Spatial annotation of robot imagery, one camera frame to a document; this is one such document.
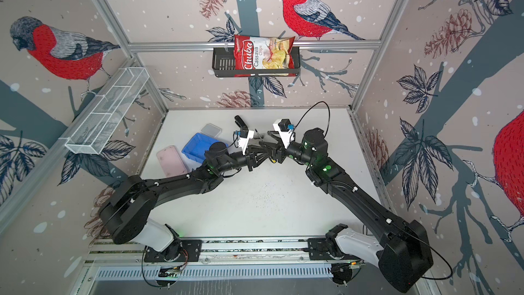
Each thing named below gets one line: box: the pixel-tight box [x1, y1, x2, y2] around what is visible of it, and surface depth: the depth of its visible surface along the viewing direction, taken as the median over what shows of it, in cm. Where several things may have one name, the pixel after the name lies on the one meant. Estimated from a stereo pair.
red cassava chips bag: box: [234, 34, 296, 78], surface depth 90 cm
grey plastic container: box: [199, 122, 223, 138], surface depth 113 cm
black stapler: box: [234, 115, 250, 132], surface depth 113 cm
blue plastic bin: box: [181, 132, 229, 164], surface depth 106 cm
